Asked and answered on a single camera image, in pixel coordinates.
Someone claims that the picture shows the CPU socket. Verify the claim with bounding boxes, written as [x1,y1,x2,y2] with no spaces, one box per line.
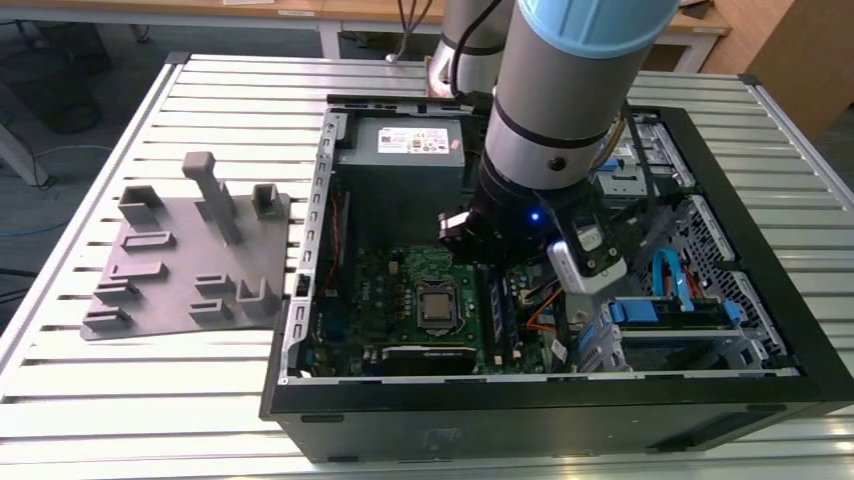
[411,281,467,337]

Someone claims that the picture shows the grey power supply unit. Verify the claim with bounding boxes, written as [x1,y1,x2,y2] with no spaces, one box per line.
[331,115,483,251]

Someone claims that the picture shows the silver CPU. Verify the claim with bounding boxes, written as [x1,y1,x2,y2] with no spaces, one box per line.
[420,293,455,321]

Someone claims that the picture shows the green motherboard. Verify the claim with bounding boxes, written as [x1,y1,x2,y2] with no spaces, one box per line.
[312,244,568,376]

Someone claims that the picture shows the blue carrier with disk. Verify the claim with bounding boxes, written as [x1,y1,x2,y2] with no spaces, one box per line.
[607,296,742,330]

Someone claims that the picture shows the metal disk bay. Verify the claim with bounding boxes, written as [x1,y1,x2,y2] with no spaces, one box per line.
[572,299,782,374]
[592,112,692,226]

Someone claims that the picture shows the black graphics card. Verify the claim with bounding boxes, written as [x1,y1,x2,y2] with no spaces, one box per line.
[380,344,479,377]

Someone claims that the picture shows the black open PC case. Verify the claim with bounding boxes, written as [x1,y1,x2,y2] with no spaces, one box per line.
[257,92,828,464]

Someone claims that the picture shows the grey plastic parts rack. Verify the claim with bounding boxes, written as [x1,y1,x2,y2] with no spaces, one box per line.
[79,151,295,342]

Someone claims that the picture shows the small wooden desk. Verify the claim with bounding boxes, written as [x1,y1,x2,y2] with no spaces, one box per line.
[639,0,732,71]

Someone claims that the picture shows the brown wooden cabinet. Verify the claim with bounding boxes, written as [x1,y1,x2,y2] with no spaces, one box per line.
[699,0,854,146]

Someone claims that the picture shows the long wooden desk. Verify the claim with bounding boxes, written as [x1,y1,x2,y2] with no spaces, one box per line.
[0,0,443,32]

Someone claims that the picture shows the grey desk leg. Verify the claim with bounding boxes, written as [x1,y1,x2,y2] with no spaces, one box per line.
[0,114,52,187]

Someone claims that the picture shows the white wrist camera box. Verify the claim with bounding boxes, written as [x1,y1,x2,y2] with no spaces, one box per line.
[544,219,630,297]

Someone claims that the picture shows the orange wire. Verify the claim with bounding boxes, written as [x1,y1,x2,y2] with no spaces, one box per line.
[524,293,570,334]

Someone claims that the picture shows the black cable bundle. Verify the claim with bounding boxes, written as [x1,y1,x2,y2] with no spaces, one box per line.
[599,194,688,271]

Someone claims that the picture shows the red twisted wire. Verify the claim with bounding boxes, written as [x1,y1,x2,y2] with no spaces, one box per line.
[328,189,353,266]

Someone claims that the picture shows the blue flat wire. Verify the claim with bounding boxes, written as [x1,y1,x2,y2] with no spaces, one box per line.
[650,247,695,314]

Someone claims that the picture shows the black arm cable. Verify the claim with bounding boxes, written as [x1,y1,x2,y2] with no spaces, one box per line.
[444,0,503,104]

